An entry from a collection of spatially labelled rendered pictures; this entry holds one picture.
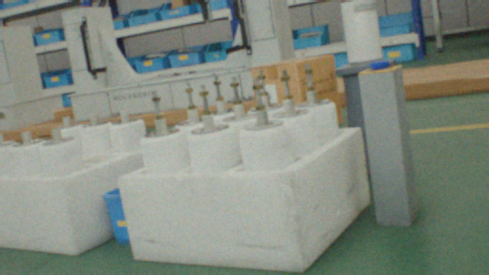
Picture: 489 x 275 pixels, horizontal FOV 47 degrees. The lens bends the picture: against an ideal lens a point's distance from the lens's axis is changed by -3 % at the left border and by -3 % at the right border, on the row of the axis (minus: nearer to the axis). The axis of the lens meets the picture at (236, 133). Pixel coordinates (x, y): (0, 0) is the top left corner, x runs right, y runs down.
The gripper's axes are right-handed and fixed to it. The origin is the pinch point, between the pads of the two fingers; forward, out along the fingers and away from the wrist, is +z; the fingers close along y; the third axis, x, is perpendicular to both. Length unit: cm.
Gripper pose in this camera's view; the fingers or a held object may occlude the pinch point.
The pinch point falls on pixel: (223, 14)
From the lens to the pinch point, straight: 120.9
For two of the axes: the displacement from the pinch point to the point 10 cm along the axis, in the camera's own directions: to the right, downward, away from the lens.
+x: 4.5, 0.6, -8.9
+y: -8.8, 2.1, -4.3
